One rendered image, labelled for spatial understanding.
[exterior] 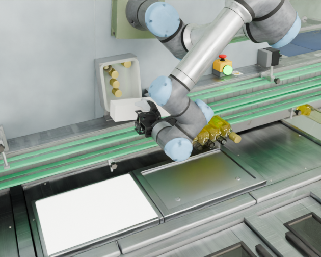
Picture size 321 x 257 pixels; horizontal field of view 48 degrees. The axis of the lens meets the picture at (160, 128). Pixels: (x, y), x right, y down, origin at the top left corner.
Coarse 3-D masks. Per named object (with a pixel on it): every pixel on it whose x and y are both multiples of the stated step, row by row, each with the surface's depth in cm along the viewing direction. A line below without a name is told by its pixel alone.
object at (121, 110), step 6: (114, 102) 133; (120, 102) 133; (126, 102) 134; (132, 102) 134; (114, 108) 131; (120, 108) 131; (126, 108) 132; (132, 108) 133; (138, 108) 134; (162, 108) 139; (114, 114) 132; (120, 114) 132; (126, 114) 133; (132, 114) 134; (162, 114) 140; (168, 114) 141; (114, 120) 133; (120, 120) 133
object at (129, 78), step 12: (120, 60) 153; (132, 60) 155; (120, 72) 162; (132, 72) 163; (108, 84) 162; (120, 84) 165; (132, 84) 166; (108, 96) 165; (120, 96) 167; (132, 96) 170; (108, 108) 159
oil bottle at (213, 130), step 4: (208, 124) 164; (212, 124) 163; (208, 128) 160; (212, 128) 160; (216, 128) 160; (212, 132) 158; (216, 132) 158; (220, 132) 159; (212, 136) 158; (212, 140) 159; (216, 140) 160
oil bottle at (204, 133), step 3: (204, 129) 160; (201, 132) 158; (204, 132) 158; (207, 132) 158; (198, 135) 157; (201, 135) 156; (204, 135) 156; (207, 135) 157; (198, 138) 157; (201, 138) 156; (204, 138) 156; (198, 141) 158; (201, 141) 156; (201, 144) 157; (204, 144) 158
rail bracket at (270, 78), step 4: (272, 68) 174; (260, 72) 180; (264, 72) 181; (272, 72) 175; (260, 76) 181; (264, 76) 179; (268, 76) 176; (272, 76) 175; (268, 80) 177; (272, 80) 175; (276, 80) 172; (280, 80) 172
